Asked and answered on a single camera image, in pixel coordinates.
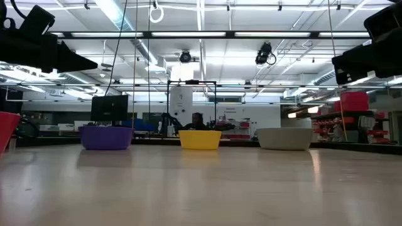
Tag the black computer monitor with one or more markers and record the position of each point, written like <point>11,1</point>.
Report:
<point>109,108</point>

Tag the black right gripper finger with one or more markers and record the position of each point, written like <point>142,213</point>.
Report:
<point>353,66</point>

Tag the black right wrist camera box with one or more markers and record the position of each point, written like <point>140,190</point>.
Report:
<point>384,20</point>

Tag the red plastic bowl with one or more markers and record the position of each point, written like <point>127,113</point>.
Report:
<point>7,128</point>

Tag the black background robot arm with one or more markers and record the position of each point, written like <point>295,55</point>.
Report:
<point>169,120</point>

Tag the person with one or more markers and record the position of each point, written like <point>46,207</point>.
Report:
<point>197,120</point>

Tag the shelf rack with red bins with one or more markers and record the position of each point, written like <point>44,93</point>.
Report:
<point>342,125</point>

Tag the yellow plastic bowl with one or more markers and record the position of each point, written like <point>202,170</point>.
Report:
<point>200,139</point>

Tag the grey plastic bowl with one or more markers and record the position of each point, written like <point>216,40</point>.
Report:
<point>284,138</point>

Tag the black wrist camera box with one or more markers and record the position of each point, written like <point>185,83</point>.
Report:
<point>36,20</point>
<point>384,20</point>

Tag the black aluminium rig frame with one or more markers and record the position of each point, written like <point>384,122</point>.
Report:
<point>230,34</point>

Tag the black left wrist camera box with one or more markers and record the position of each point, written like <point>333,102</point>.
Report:
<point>36,20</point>

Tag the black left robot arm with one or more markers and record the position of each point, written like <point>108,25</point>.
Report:
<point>2,9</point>

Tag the purple plastic bowl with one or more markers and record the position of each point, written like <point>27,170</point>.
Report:
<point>106,137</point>

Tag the large red storage bin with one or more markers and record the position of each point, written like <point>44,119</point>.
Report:
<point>354,101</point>

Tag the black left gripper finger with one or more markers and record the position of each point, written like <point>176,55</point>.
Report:
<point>70,61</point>

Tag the silver ventilation duct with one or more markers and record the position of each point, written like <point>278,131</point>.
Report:
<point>138,44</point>

